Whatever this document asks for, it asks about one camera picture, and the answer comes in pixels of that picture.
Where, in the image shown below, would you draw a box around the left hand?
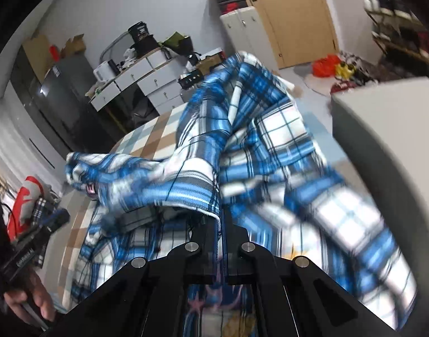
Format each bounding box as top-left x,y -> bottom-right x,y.
4,269 -> 56,325

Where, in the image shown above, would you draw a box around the blue white plaid shirt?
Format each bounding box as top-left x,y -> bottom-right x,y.
63,51 -> 417,330

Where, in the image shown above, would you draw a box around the yellow shoes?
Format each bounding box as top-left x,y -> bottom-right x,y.
334,61 -> 355,81

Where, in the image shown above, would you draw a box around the orange mesh bag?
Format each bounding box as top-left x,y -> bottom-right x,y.
311,55 -> 341,78

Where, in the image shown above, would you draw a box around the wooden shoe rack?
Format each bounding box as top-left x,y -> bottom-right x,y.
362,0 -> 429,78

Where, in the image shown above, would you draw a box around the wooden door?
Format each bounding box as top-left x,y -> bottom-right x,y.
249,0 -> 338,69

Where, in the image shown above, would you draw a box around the white drawer desk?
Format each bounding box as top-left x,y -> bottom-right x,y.
90,49 -> 184,115

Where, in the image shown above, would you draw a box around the red white plush toy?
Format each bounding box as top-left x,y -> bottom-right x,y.
7,176 -> 45,241

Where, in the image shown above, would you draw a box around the white cabinet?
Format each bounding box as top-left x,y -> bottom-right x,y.
221,7 -> 278,72

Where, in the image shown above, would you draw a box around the black refrigerator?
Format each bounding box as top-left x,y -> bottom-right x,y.
10,48 -> 123,158

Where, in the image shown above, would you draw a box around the white electric kettle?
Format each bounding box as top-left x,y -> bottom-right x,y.
93,61 -> 116,84

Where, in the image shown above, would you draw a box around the red shoes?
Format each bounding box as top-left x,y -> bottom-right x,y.
330,81 -> 357,95

